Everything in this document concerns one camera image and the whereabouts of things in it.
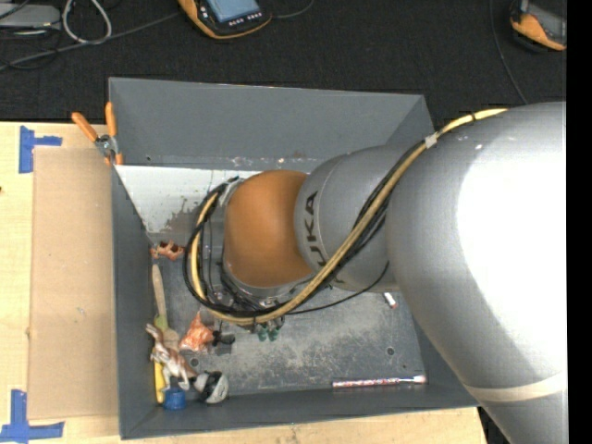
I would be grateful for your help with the orange and white crumpled wrapper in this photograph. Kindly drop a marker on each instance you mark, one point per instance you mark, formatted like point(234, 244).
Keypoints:
point(196, 335)

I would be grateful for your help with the white and brown toy dinosaur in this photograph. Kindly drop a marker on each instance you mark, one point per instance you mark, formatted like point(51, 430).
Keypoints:
point(168, 359)

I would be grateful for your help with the orange toy crab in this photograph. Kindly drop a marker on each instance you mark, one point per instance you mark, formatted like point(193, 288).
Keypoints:
point(167, 250)

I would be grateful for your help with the speckled pen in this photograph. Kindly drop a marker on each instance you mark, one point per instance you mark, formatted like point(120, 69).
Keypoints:
point(379, 381)

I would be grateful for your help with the blue bottle cap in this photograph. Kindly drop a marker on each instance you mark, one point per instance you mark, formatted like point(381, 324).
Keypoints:
point(175, 399)

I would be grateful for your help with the yellow stick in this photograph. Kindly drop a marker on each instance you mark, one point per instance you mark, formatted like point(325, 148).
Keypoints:
point(159, 382)

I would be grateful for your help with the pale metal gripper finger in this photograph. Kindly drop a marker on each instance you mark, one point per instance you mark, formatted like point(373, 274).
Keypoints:
point(223, 349)

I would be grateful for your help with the small white and red tube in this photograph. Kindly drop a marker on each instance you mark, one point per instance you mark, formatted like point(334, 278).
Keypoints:
point(390, 299)

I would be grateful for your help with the brown cardboard board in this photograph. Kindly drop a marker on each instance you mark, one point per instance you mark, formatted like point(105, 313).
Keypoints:
point(69, 271)

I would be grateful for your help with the grey metal bin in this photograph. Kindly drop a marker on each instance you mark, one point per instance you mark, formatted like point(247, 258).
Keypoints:
point(259, 123)

